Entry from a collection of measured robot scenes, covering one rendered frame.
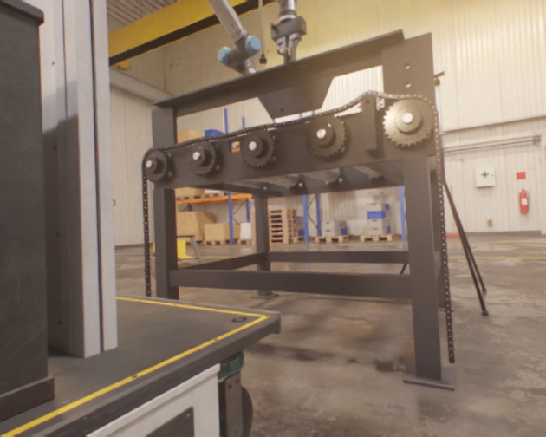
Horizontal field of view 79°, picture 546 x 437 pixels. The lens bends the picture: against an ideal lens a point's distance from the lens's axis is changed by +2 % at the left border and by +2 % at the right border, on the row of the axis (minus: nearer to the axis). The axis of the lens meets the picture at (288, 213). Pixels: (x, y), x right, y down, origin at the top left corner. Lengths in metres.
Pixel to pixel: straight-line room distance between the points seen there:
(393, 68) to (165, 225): 1.22
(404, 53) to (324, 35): 11.13
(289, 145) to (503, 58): 9.97
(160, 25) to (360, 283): 10.36
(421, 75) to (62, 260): 1.15
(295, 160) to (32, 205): 0.99
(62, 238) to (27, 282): 0.21
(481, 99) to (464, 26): 2.09
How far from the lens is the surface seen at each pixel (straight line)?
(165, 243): 1.73
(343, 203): 10.71
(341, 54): 1.38
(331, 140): 1.24
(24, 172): 0.54
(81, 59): 0.75
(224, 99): 1.64
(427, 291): 1.20
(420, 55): 1.32
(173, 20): 10.79
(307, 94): 1.41
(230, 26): 1.64
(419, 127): 1.19
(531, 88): 10.87
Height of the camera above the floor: 0.53
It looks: 2 degrees up
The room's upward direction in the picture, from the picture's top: 3 degrees counter-clockwise
